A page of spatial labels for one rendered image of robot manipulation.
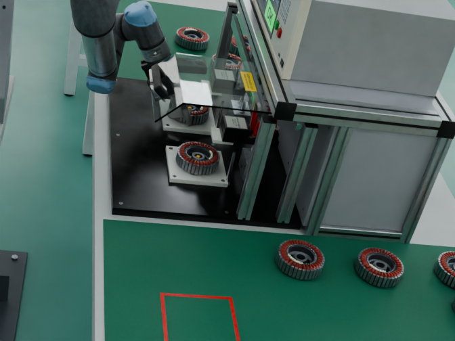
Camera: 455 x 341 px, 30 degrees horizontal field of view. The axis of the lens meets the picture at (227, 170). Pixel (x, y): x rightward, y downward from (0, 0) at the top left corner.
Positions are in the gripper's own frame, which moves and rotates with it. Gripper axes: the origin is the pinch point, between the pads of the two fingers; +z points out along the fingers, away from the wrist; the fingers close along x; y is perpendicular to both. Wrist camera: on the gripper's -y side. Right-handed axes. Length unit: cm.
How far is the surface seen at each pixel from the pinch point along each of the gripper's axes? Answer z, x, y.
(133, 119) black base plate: -5.9, 3.3, 14.8
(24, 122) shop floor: 45, -111, 81
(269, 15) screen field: -25.8, 11.4, -29.3
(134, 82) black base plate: -5.4, -17.4, 14.0
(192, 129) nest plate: 1.1, 7.4, 0.4
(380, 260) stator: 22, 57, -35
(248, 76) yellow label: -20.1, 26.6, -19.5
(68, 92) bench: 52, -137, 64
